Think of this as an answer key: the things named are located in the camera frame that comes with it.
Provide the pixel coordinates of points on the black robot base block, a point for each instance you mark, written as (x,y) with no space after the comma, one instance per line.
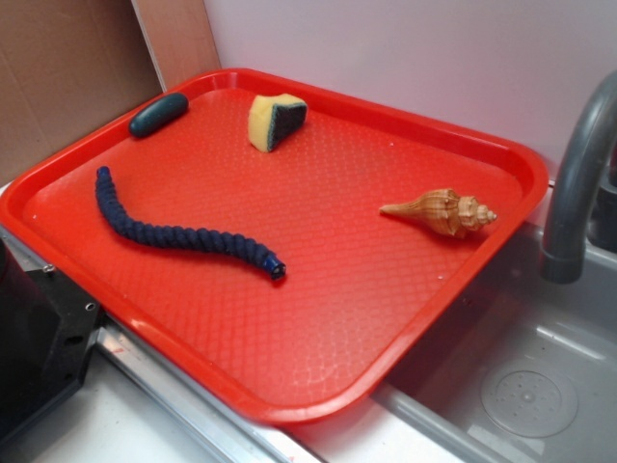
(48,329)

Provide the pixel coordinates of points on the tan spiral sea shell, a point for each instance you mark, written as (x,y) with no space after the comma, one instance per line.
(444,212)

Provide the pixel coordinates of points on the red plastic tray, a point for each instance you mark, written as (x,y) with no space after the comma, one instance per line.
(360,287)

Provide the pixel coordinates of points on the yellow sponge with green pad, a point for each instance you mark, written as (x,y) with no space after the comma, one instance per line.
(273,118)

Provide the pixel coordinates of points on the dark green oval stone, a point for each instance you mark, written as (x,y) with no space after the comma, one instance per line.
(157,114)

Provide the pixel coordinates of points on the grey plastic sink basin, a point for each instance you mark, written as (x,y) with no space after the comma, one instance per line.
(517,369)

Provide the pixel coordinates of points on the grey curved faucet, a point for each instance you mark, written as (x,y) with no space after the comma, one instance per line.
(583,201)

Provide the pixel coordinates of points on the brown cardboard panel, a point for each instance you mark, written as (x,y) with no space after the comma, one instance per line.
(69,67)

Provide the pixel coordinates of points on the silver metal rail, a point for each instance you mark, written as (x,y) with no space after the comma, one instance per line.
(136,407)

